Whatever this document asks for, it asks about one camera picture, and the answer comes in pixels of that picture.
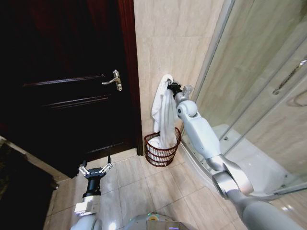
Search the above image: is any silver door handle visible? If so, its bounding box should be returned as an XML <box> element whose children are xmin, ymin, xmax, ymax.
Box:
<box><xmin>101</xmin><ymin>69</ymin><xmax>122</xmax><ymax>92</ymax></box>

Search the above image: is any white towel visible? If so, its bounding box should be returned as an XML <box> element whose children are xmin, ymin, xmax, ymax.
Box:
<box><xmin>150</xmin><ymin>74</ymin><xmax>177</xmax><ymax>166</ymax></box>

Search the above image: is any white shower tray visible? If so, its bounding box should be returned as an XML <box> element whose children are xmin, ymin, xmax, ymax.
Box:
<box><xmin>180</xmin><ymin>123</ymin><xmax>307</xmax><ymax>195</ymax></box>

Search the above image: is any white robot front shell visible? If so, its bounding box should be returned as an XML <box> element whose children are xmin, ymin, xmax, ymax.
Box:
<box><xmin>120</xmin><ymin>211</ymin><xmax>190</xmax><ymax>230</ymax></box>

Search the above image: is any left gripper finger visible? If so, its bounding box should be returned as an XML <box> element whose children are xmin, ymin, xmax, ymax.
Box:
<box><xmin>78</xmin><ymin>160</ymin><xmax>90</xmax><ymax>177</ymax></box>
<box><xmin>100</xmin><ymin>154</ymin><xmax>113</xmax><ymax>175</ymax></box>

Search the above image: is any dark wooden door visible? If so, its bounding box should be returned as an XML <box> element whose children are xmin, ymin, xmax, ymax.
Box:
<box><xmin>0</xmin><ymin>0</ymin><xmax>141</xmax><ymax>179</ymax></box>

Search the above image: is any red wire laundry hamper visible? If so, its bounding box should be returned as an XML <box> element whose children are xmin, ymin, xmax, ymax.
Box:
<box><xmin>143</xmin><ymin>126</ymin><xmax>182</xmax><ymax>167</ymax></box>

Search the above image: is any glass shower enclosure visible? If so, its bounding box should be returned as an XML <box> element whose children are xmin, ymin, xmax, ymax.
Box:
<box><xmin>180</xmin><ymin>0</ymin><xmax>307</xmax><ymax>195</ymax></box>

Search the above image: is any dark stone counter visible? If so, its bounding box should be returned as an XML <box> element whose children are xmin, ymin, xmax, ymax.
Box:
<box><xmin>0</xmin><ymin>135</ymin><xmax>60</xmax><ymax>230</ymax></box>

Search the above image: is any dark red door frame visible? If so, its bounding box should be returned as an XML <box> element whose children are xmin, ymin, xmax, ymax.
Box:
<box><xmin>117</xmin><ymin>0</ymin><xmax>145</xmax><ymax>157</ymax></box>

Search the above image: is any chrome shower hose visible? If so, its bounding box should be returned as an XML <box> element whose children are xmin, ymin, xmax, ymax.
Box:
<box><xmin>272</xmin><ymin>59</ymin><xmax>307</xmax><ymax>107</ymax></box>

